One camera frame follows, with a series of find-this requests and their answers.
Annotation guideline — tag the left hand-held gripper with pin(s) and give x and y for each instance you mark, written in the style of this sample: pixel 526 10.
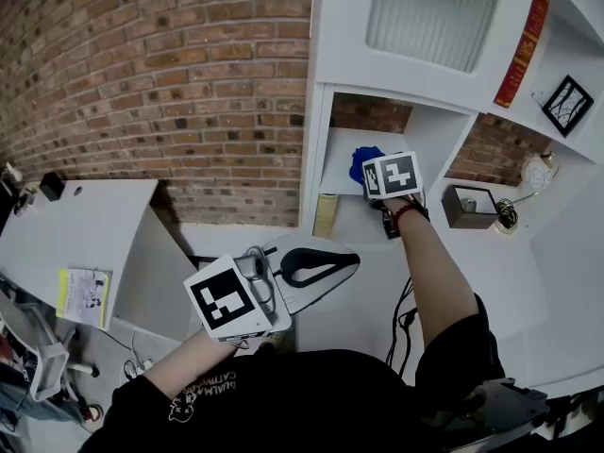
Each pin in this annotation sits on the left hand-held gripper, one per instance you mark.
pixel 222 300

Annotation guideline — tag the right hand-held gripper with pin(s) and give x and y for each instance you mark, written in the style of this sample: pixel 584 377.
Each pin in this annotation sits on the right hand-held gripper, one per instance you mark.
pixel 396 175

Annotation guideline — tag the blue wiping cloth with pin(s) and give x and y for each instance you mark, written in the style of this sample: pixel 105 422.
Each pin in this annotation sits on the blue wiping cloth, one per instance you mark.
pixel 361 161

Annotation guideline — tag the white wall shelving unit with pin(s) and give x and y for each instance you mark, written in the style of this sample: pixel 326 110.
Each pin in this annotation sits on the white wall shelving unit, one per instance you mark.
pixel 344 26

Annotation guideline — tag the person's right forearm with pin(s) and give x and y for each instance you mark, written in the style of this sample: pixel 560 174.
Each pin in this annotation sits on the person's right forearm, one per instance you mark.
pixel 439 286

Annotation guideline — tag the person's left forearm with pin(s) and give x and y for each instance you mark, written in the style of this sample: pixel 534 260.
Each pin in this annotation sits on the person's left forearm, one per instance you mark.
pixel 189 366

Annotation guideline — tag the white globe lamp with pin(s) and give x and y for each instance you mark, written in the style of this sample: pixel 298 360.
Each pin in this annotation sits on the white globe lamp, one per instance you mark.
pixel 538 170

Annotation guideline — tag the white desk surface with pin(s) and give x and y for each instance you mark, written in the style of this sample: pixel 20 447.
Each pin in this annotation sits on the white desk surface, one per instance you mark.
pixel 509 290

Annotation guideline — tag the beige book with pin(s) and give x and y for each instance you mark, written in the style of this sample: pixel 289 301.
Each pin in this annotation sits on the beige book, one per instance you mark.
pixel 325 215

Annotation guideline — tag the small silver object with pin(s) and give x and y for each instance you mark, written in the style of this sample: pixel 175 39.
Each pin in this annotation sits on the small silver object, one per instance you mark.
pixel 468 204

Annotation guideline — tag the dark brown open box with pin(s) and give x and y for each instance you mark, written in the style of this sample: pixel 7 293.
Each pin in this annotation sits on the dark brown open box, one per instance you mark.
pixel 460 220

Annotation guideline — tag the person's white shoe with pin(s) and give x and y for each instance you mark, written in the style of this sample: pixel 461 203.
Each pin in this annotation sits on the person's white shoe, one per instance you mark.
pixel 280 342

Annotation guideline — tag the thin wrist bangle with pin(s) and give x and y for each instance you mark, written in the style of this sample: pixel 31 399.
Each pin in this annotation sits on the thin wrist bangle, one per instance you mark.
pixel 236 345

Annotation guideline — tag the person's black shirt torso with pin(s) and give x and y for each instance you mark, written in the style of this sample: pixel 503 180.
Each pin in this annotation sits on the person's black shirt torso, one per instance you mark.
pixel 307 404

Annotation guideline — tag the frosted glass cabinet door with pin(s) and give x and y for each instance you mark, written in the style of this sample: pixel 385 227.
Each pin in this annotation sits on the frosted glass cabinet door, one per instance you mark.
pixel 434 12

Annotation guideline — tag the red book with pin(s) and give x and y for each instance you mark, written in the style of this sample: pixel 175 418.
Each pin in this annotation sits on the red book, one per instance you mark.
pixel 521 50

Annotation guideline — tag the black waist-mounted device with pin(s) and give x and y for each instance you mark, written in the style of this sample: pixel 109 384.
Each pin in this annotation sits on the black waist-mounted device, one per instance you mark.
pixel 500 408

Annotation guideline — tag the yellow-edged booklet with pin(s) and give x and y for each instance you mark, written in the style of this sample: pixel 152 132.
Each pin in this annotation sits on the yellow-edged booklet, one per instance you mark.
pixel 85 295

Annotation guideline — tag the white side table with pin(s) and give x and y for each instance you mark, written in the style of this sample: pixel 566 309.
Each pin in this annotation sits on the white side table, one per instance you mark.
pixel 85 234

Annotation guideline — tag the small black box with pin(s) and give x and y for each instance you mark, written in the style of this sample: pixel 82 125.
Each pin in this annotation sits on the small black box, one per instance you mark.
pixel 52 187

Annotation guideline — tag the white chair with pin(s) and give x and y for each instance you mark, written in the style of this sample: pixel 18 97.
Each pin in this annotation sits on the white chair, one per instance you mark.
pixel 47 366

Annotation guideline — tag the black picture frame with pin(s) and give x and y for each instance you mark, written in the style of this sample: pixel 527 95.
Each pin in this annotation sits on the black picture frame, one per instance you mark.
pixel 567 105

